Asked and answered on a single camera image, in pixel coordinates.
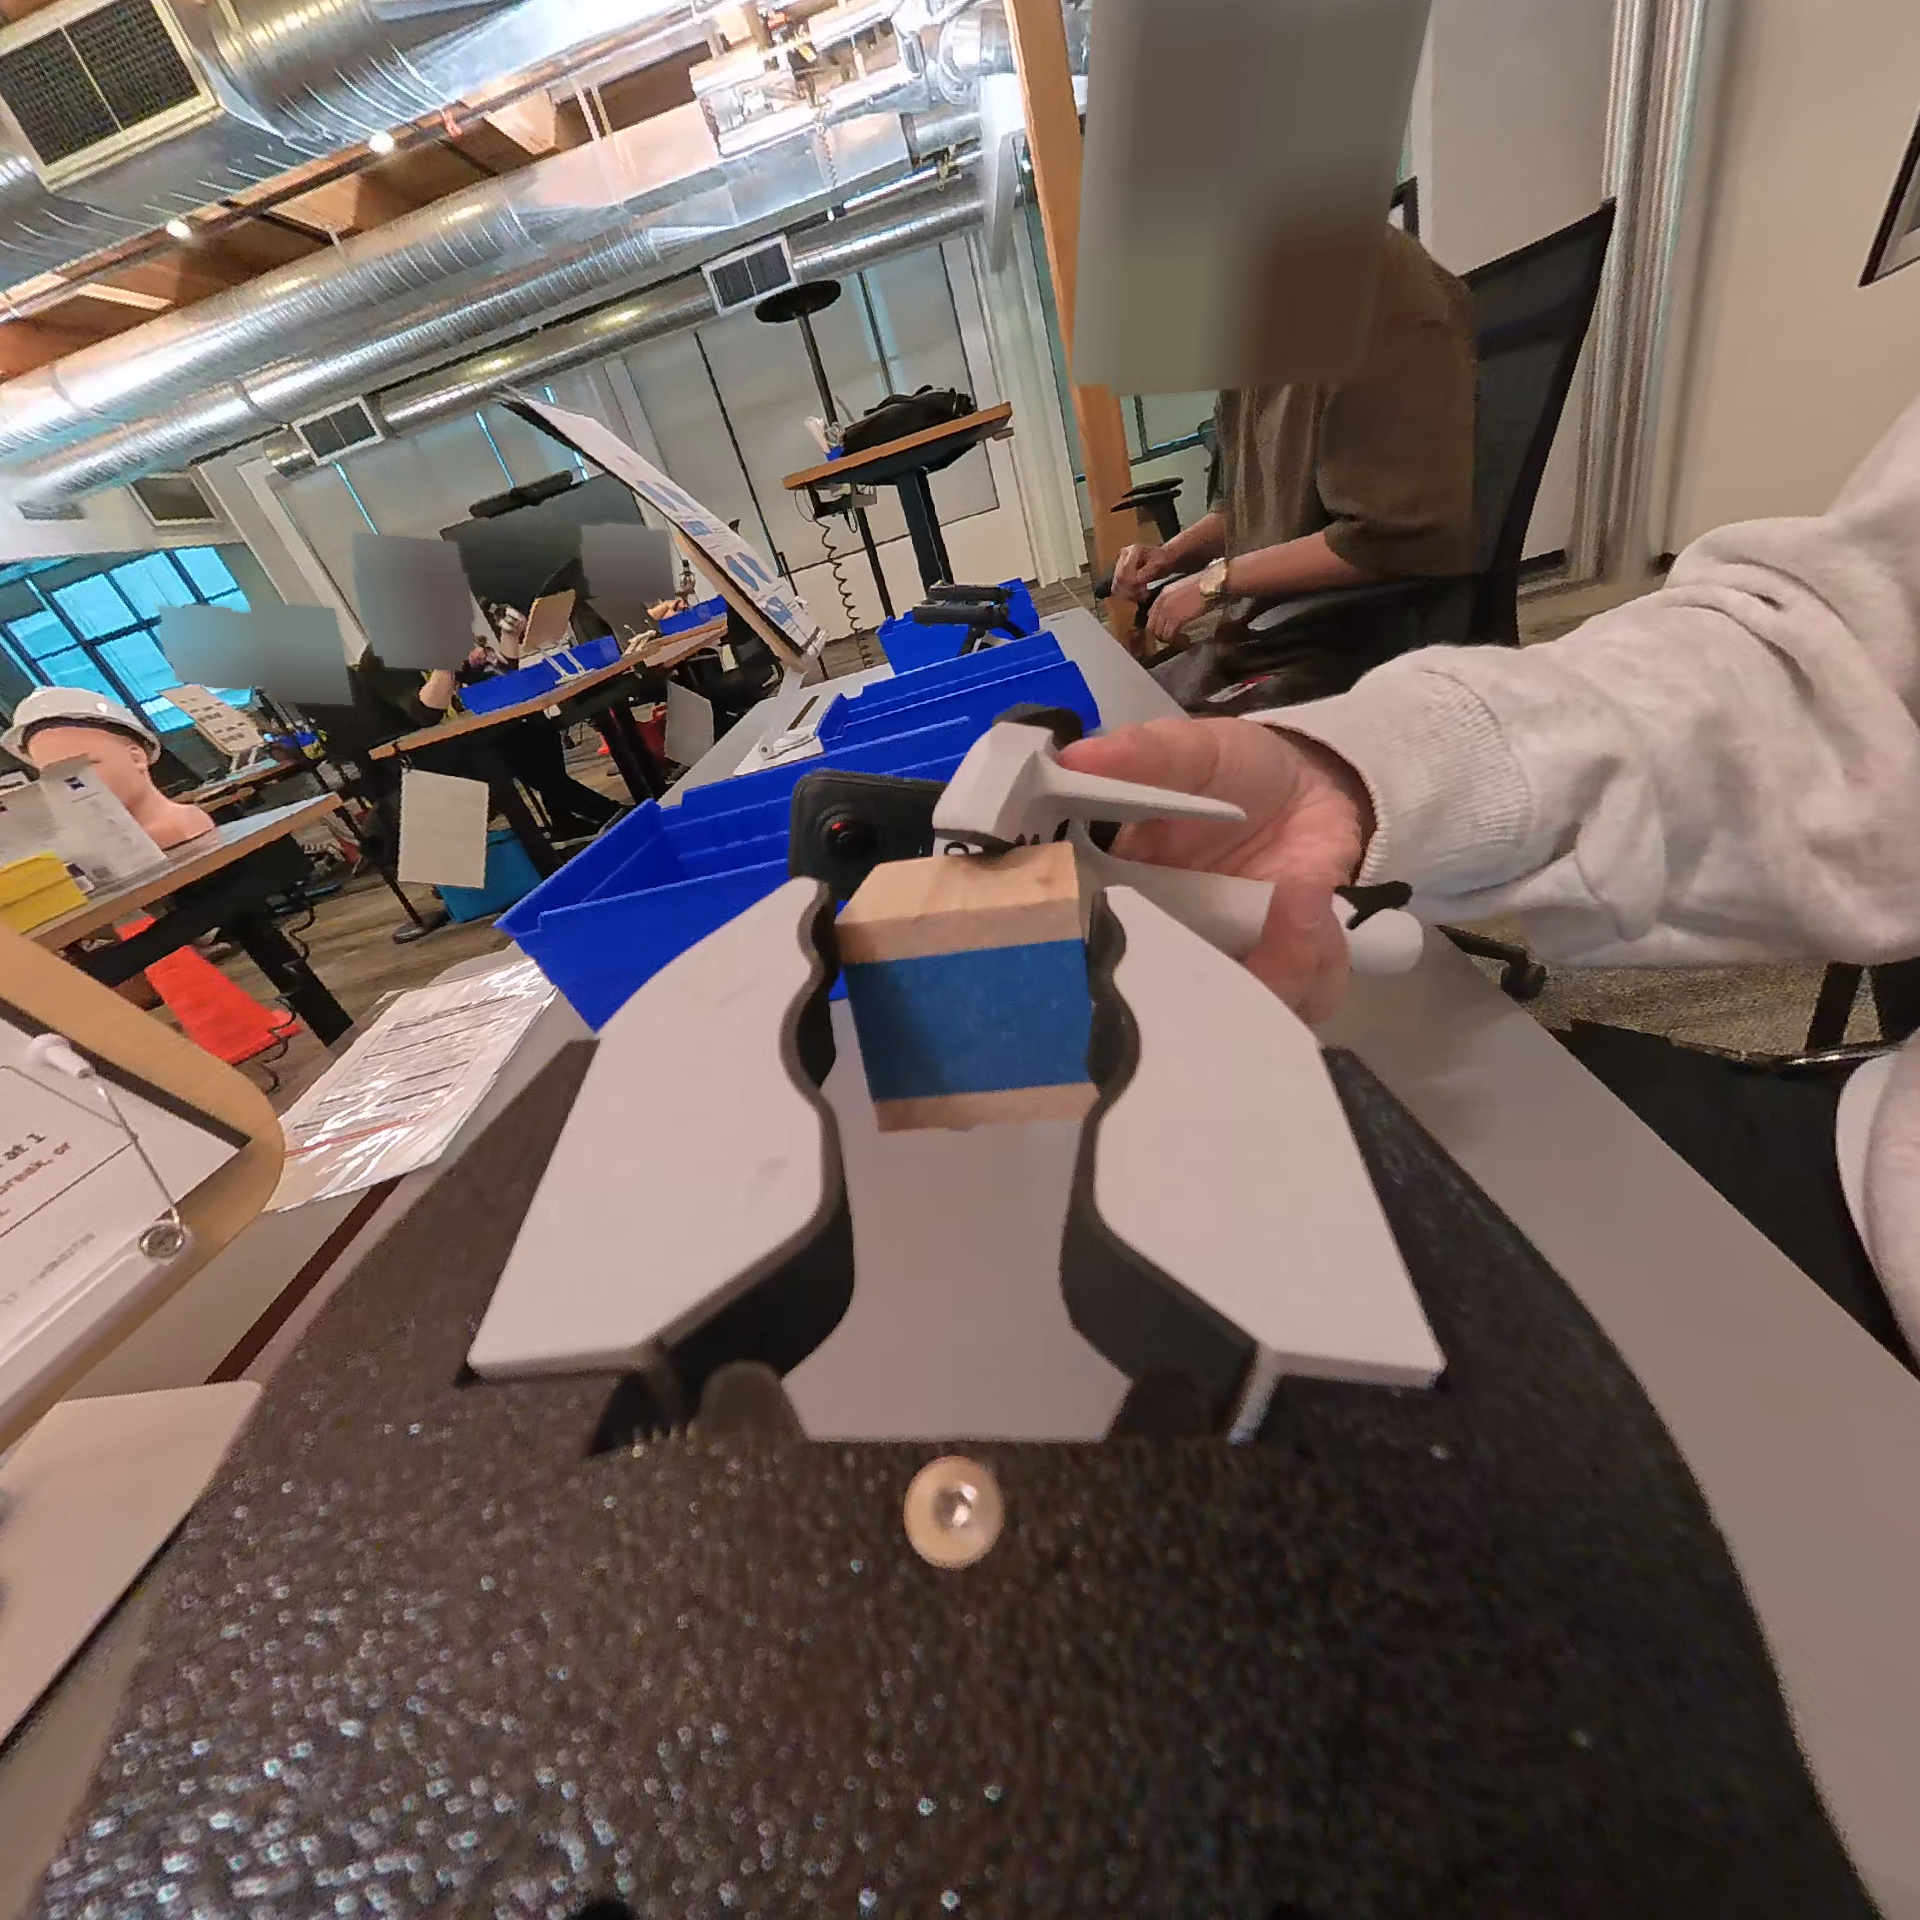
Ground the black office chair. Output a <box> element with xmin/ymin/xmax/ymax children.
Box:
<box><xmin>1244</xmin><ymin>195</ymin><xmax>1622</xmax><ymax>709</ymax></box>
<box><xmin>1552</xmin><ymin>1018</ymin><xmax>1912</xmax><ymax>1375</ymax></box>
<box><xmin>1441</xmin><ymin>921</ymin><xmax>1552</xmax><ymax>1003</ymax></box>

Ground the white hard hat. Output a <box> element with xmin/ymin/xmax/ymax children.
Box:
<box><xmin>0</xmin><ymin>685</ymin><xmax>164</xmax><ymax>772</ymax></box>

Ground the rectangular metal duct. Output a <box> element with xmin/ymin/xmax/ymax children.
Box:
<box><xmin>495</xmin><ymin>60</ymin><xmax>1021</xmax><ymax>235</ymax></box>

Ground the instruction board on stand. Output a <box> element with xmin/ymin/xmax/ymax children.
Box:
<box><xmin>0</xmin><ymin>921</ymin><xmax>286</xmax><ymax>1752</ymax></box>

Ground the black backpack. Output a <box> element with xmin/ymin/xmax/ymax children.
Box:
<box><xmin>837</xmin><ymin>389</ymin><xmax>976</xmax><ymax>452</ymax></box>

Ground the person's right hand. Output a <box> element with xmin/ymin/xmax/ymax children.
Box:
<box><xmin>1059</xmin><ymin>717</ymin><xmax>1377</xmax><ymax>1031</ymax></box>

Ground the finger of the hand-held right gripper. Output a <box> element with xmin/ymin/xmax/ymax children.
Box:
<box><xmin>932</xmin><ymin>717</ymin><xmax>1082</xmax><ymax>843</ymax></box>
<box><xmin>1053</xmin><ymin>777</ymin><xmax>1250</xmax><ymax>831</ymax></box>

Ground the person's right forearm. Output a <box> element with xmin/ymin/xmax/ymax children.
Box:
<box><xmin>1244</xmin><ymin>405</ymin><xmax>1920</xmax><ymax>970</ymax></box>

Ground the black monitor screen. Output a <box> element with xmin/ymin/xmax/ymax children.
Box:
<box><xmin>442</xmin><ymin>473</ymin><xmax>692</xmax><ymax>601</ymax></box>

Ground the mannequin head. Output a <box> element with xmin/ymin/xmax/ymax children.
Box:
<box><xmin>30</xmin><ymin>717</ymin><xmax>219</xmax><ymax>856</ymax></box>

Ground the wooden-top standing table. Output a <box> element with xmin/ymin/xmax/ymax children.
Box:
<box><xmin>785</xmin><ymin>405</ymin><xmax>1016</xmax><ymax>633</ymax></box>

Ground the printed instruction poster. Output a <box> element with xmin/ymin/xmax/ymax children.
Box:
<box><xmin>0</xmin><ymin>1003</ymin><xmax>249</xmax><ymax>1404</ymax></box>

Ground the silver round ventilation duct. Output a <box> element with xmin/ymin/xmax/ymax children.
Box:
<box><xmin>0</xmin><ymin>152</ymin><xmax>1038</xmax><ymax>504</ymax></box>

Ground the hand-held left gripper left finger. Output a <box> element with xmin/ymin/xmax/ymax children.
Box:
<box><xmin>465</xmin><ymin>880</ymin><xmax>858</xmax><ymax>1422</ymax></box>

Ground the black device on bin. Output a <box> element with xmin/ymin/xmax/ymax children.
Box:
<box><xmin>917</xmin><ymin>580</ymin><xmax>1025</xmax><ymax>652</ymax></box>

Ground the white labelled box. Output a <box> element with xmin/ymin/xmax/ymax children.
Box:
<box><xmin>0</xmin><ymin>763</ymin><xmax>166</xmax><ymax>889</ymax></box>

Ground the black floor lamp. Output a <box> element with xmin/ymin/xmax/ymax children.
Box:
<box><xmin>755</xmin><ymin>279</ymin><xmax>869</xmax><ymax>424</ymax></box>

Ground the wooden-top background table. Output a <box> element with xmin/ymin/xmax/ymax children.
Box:
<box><xmin>367</xmin><ymin>661</ymin><xmax>721</xmax><ymax>843</ymax></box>
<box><xmin>24</xmin><ymin>795</ymin><xmax>352</xmax><ymax>1052</ymax></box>

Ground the white ceiling vent unit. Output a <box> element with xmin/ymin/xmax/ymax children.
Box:
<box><xmin>0</xmin><ymin>0</ymin><xmax>219</xmax><ymax>191</ymax></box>

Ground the black-framed picture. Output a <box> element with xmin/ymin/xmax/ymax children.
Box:
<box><xmin>1860</xmin><ymin>152</ymin><xmax>1920</xmax><ymax>286</ymax></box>

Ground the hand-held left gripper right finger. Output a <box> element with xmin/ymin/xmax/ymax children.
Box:
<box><xmin>1062</xmin><ymin>886</ymin><xmax>1450</xmax><ymax>1446</ymax></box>

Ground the white roll-up banner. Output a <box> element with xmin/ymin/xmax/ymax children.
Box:
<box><xmin>503</xmin><ymin>393</ymin><xmax>825</xmax><ymax>675</ymax></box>

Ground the blue-striped wooden cube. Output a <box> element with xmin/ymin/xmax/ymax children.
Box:
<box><xmin>834</xmin><ymin>843</ymin><xmax>1104</xmax><ymax>1134</ymax></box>

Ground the laminated instruction sheet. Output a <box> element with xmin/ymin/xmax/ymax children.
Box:
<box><xmin>271</xmin><ymin>960</ymin><xmax>561</xmax><ymax>1215</ymax></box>

